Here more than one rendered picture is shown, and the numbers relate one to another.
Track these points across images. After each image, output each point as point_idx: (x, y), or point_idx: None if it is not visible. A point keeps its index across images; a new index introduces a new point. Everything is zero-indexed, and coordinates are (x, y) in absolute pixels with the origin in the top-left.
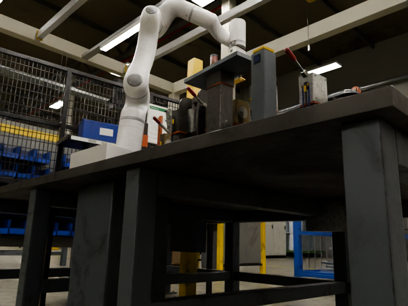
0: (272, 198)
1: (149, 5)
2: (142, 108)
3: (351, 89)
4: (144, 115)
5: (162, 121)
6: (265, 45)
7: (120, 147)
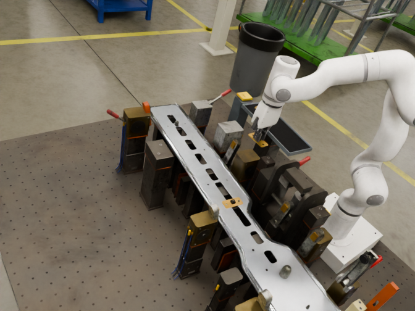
0: None
1: None
2: (349, 194)
3: (149, 105)
4: (341, 195)
5: (382, 289)
6: (245, 92)
7: (326, 196)
